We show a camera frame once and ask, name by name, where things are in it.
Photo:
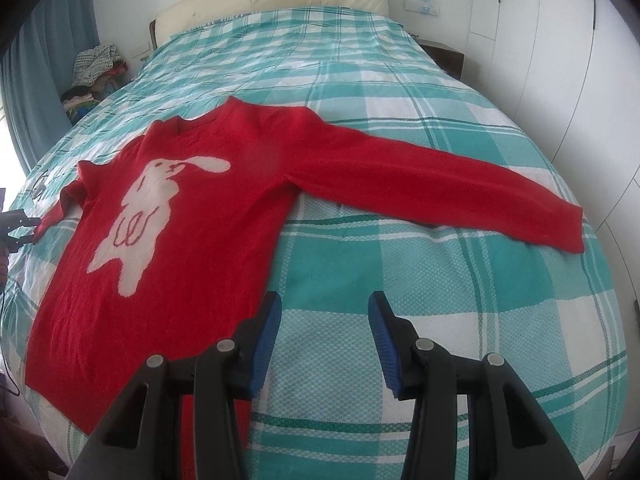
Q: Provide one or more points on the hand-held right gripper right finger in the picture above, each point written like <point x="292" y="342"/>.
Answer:
<point x="381" y="330"/>

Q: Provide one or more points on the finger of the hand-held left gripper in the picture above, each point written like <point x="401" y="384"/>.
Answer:
<point x="20" y="220"/>
<point x="20" y="240"/>

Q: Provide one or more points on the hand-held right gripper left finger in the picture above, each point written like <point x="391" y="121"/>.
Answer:
<point x="265" y="330"/>

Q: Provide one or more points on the red sweater with white rabbit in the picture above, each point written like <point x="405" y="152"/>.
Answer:
<point x="215" y="210"/>

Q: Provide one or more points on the pile of clothes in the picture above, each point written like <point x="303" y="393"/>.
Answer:
<point x="92" y="72"/>

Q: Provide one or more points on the blue curtain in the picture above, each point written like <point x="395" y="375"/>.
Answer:
<point x="50" y="50"/>

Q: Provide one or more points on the teal plaid bed sheet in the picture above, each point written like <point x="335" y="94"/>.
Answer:
<point x="410" y="110"/>

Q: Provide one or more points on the dark wooden nightstand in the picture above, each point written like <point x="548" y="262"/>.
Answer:
<point x="445" y="55"/>

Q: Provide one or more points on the white wardrobe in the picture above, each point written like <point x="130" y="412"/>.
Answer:
<point x="550" y="60"/>

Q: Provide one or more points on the white wall sockets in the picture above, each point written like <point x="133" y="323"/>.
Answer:
<point x="422" y="6"/>

